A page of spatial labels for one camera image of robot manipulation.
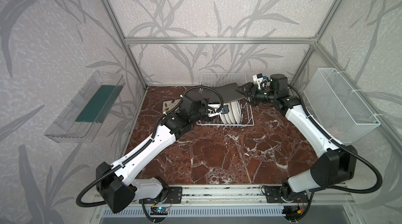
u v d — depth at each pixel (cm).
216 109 57
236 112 91
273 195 73
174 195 74
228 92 83
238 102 99
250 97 68
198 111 54
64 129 59
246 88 68
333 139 44
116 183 38
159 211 72
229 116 88
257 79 72
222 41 183
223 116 87
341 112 63
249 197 74
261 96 68
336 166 41
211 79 117
